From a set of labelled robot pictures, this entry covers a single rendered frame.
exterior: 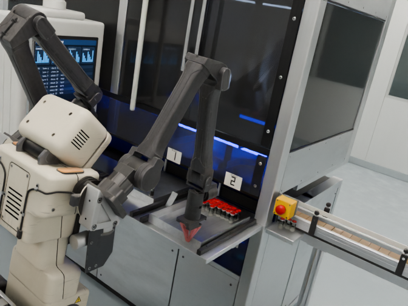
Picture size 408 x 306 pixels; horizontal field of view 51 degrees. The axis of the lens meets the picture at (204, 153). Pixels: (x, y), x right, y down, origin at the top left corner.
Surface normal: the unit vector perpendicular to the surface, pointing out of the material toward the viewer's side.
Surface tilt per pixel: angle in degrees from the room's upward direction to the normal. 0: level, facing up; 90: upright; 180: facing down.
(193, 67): 59
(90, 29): 90
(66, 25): 90
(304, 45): 90
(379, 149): 90
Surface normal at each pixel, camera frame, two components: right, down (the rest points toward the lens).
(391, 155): -0.59, 0.15
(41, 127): -0.34, -0.52
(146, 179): 0.78, 0.36
